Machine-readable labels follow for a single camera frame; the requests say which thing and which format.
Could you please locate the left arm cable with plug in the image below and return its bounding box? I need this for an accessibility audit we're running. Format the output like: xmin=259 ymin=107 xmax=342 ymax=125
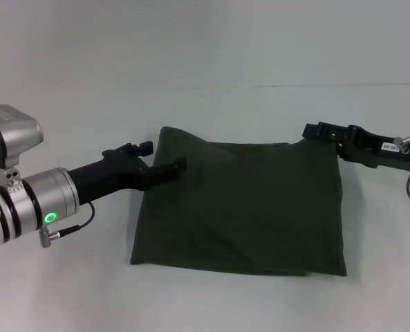
xmin=39 ymin=201 xmax=96 ymax=248

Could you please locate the dark green FREE t-shirt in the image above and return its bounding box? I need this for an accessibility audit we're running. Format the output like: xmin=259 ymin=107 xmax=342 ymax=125
xmin=129 ymin=126 xmax=348 ymax=278

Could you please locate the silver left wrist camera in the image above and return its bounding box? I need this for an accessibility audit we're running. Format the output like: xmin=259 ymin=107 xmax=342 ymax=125
xmin=0 ymin=103 xmax=45 ymax=194

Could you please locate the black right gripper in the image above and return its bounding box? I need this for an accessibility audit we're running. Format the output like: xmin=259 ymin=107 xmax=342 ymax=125
xmin=302 ymin=121 xmax=410 ymax=174

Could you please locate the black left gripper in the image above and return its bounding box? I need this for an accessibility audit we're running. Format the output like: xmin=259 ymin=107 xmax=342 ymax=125
xmin=68 ymin=140 xmax=188 ymax=205

